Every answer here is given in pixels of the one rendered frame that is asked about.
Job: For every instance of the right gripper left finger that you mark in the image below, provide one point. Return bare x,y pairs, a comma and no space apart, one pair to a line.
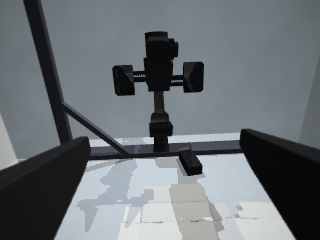
36,193

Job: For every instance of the white cardboard blank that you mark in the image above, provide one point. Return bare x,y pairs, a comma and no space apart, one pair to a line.
183,213

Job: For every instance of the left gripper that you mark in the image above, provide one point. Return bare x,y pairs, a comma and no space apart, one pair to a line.
123,76

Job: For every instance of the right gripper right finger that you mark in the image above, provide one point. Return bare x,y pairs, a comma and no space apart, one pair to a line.
289,172

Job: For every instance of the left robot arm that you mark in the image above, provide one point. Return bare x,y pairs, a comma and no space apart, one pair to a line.
160,50

